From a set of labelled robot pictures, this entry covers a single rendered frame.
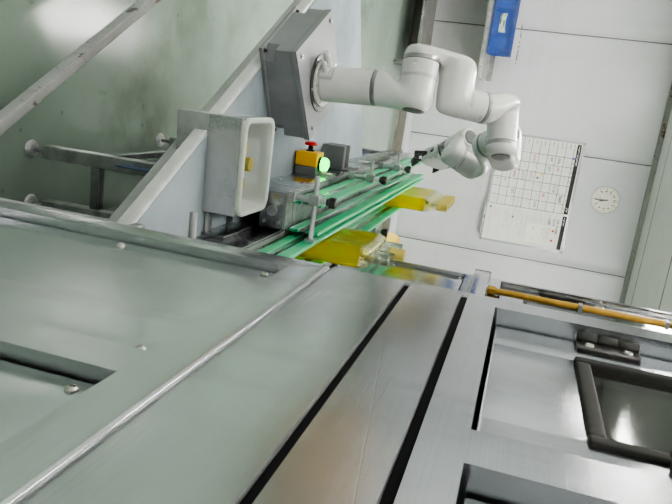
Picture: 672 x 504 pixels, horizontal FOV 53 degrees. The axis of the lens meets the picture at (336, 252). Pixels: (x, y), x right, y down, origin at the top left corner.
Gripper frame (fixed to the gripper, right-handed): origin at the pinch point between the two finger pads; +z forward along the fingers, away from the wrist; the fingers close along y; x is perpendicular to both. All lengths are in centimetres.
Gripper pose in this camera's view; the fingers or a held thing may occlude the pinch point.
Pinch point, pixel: (424, 165)
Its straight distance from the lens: 250.9
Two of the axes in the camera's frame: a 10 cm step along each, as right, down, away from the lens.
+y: 8.9, 2.4, 3.8
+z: -4.3, 2.1, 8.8
